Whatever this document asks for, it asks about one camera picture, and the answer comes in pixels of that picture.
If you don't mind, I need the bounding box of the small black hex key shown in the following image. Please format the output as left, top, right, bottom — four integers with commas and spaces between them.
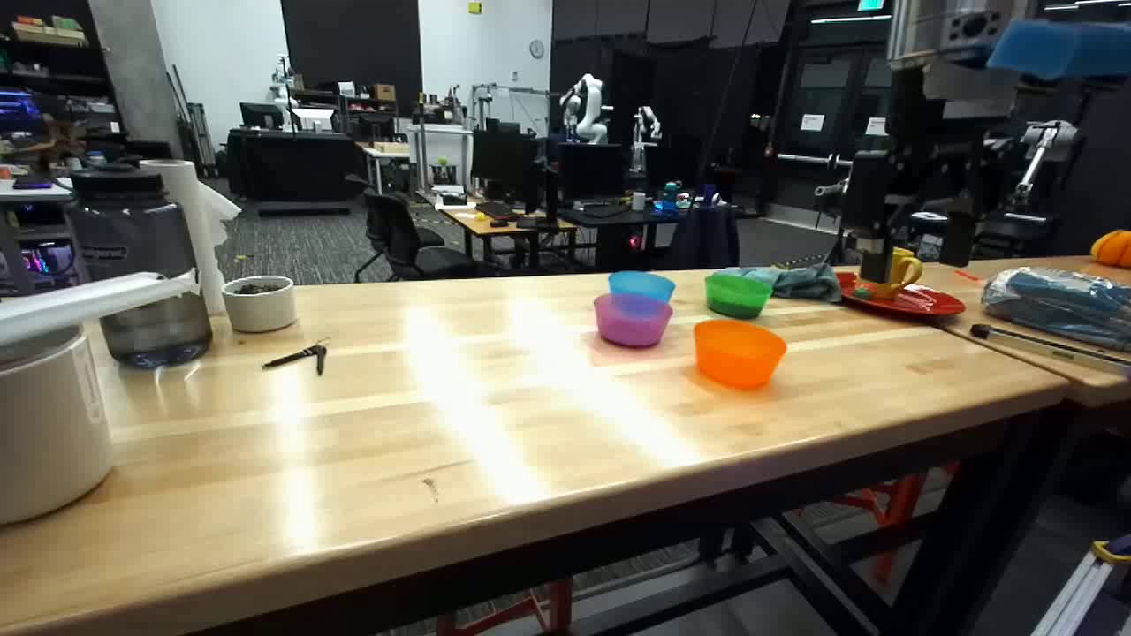
258, 343, 333, 380

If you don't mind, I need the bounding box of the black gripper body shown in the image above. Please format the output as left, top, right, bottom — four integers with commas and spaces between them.
842, 64, 946, 243

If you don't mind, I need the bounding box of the yellow mug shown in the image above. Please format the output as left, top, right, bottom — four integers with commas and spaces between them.
880, 243, 929, 298

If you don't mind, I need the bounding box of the aluminium rail with yellow clip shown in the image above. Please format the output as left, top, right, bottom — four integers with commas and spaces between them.
1029, 530, 1131, 636

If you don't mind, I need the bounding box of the orange plastic bowl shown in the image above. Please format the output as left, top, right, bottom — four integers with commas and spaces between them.
688, 317, 791, 391

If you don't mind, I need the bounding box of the black background cabinet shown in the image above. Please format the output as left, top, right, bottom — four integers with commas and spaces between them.
222, 123, 364, 211

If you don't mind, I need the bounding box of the orange pumpkin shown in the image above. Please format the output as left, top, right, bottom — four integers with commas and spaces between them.
1090, 225, 1131, 271

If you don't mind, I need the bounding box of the black office chair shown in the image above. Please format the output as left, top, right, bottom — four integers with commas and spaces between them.
353, 191, 460, 282

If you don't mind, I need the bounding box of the teal cloth rag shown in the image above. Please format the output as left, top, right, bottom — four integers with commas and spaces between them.
754, 260, 847, 305

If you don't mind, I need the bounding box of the glass jar with black lid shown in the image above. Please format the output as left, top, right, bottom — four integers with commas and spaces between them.
67, 161, 219, 371

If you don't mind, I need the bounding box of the wooden background desk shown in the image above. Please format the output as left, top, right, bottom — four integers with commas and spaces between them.
436, 199, 577, 270

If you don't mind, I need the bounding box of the blue plastic bowl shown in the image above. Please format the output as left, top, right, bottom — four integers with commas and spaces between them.
603, 270, 680, 310

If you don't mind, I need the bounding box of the green plastic bowl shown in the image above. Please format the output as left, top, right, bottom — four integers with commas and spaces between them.
703, 270, 779, 323

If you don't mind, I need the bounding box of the small white ceramic cup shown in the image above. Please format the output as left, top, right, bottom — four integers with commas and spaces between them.
219, 271, 301, 336

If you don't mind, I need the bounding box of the white flat bar handle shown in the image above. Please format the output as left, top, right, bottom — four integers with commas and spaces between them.
0, 270, 198, 351

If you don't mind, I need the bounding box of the red plate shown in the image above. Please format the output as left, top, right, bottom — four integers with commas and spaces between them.
830, 270, 968, 324

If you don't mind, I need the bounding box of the purple plastic bowl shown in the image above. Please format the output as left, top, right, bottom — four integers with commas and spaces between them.
589, 294, 675, 352

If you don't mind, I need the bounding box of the black computer monitor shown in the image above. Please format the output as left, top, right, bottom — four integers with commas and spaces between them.
471, 119, 548, 206

